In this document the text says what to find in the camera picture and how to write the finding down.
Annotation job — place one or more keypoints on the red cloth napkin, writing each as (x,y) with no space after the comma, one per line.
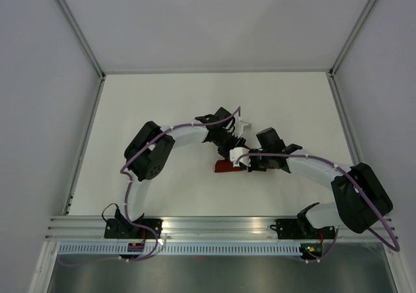
(225,166)

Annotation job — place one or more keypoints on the white slotted cable duct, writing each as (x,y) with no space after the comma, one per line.
(182,248)

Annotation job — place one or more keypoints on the aluminium frame post right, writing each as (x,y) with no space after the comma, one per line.
(357,27)

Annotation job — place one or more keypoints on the aluminium front rail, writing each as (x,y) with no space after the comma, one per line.
(174,228)

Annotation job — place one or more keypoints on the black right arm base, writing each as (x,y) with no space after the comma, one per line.
(295,229)

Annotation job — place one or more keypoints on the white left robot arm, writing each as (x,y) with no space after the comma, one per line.
(149,150)

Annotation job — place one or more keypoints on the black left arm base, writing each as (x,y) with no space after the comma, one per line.
(114,229)

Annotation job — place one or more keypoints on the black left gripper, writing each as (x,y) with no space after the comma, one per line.
(225,153)

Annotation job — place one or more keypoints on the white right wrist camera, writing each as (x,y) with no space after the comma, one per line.
(239,157)

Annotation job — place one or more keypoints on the aluminium frame post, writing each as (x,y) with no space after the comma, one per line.
(66,11)
(357,27)

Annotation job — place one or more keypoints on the aluminium frame post left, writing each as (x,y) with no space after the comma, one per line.
(66,11)

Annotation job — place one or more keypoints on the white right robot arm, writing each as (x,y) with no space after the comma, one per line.
(359,197)

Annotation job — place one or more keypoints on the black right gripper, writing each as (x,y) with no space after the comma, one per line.
(253,168)

